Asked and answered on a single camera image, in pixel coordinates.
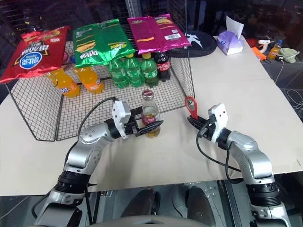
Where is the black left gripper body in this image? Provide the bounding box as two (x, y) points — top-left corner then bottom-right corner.
(123, 113), (143, 139)

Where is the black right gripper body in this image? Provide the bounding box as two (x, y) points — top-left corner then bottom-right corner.
(199, 121), (217, 142)

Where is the glass bottle with amber drink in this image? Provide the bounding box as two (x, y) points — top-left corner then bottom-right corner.
(141, 89), (161, 139)

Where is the red bottle opener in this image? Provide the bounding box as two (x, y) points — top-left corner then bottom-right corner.
(184, 96), (200, 120)

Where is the green soda bottle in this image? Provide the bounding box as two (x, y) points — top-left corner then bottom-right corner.
(124, 53), (145, 88)
(140, 52), (160, 88)
(107, 57), (130, 89)

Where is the dark cola bottle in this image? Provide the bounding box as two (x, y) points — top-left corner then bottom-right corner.
(154, 50), (172, 83)

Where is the orange soda bottle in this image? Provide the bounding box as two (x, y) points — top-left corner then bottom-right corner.
(75, 67), (106, 94)
(46, 68), (81, 98)

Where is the small orange drink bottle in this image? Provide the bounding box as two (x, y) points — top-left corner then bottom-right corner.
(267, 39), (284, 61)

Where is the dark plastic bottle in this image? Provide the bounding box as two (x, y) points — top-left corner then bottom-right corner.
(22, 9), (45, 33)

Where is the dark rounded shape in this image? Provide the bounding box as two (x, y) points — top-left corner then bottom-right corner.
(120, 188), (162, 218)
(186, 186), (216, 222)

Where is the black round cap white logo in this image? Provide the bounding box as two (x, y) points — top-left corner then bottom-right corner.
(168, 30), (217, 58)

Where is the green chip bag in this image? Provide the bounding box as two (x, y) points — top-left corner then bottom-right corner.
(72, 18), (135, 70)

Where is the magenta chip bag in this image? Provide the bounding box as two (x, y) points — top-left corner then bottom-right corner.
(127, 13), (191, 55)

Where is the purple tissue pack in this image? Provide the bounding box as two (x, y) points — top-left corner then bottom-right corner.
(217, 15), (245, 56)

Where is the orange plastic tool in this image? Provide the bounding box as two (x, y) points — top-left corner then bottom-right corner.
(250, 46), (267, 62)

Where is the white glue gun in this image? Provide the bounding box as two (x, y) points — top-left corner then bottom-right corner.
(257, 39), (276, 53)

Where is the green cloth bundle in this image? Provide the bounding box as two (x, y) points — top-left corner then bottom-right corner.
(277, 47), (301, 63)

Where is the red chip bag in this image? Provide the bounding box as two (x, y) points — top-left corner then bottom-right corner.
(0, 25), (71, 84)

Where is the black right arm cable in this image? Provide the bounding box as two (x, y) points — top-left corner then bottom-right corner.
(195, 122), (245, 184)

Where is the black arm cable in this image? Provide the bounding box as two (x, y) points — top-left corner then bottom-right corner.
(77, 96), (118, 143)
(195, 122), (245, 184)

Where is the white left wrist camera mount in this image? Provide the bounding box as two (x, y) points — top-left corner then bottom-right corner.
(111, 100), (132, 138)

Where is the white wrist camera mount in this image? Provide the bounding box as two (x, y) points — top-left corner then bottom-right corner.
(207, 103), (230, 144)
(111, 100), (132, 138)

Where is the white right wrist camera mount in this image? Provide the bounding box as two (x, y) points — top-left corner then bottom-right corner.
(207, 103), (230, 144)

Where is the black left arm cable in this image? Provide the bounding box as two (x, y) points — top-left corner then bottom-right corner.
(77, 96), (118, 143)

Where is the black wire mesh rack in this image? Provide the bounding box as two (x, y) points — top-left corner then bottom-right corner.
(4, 39), (196, 142)

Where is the thin white cable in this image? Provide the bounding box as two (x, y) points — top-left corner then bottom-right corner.
(275, 60), (303, 110)

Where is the black wire grid panel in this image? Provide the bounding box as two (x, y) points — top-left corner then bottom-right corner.
(167, 0), (190, 36)

